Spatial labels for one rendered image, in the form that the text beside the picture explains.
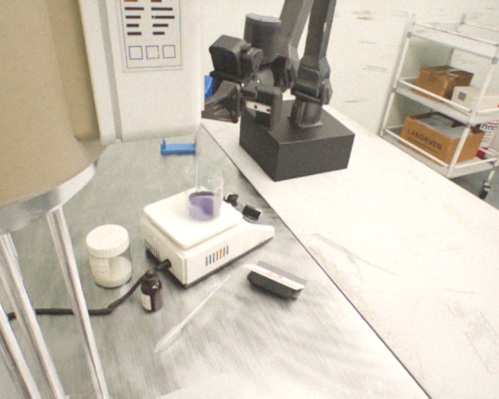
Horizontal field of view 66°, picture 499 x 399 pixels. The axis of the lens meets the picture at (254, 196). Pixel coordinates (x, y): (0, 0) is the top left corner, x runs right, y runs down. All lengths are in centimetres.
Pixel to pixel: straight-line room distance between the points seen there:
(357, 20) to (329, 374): 227
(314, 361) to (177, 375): 18
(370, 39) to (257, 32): 210
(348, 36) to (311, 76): 173
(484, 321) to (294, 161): 48
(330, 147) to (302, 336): 49
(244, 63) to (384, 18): 220
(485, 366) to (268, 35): 57
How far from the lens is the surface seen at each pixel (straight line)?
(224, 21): 217
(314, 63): 87
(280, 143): 85
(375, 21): 269
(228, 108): 58
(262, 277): 61
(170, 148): 100
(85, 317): 24
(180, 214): 63
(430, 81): 282
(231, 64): 59
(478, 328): 70
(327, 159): 94
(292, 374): 55
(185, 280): 61
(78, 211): 82
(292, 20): 73
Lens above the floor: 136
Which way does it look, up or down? 33 degrees down
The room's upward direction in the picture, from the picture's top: 5 degrees clockwise
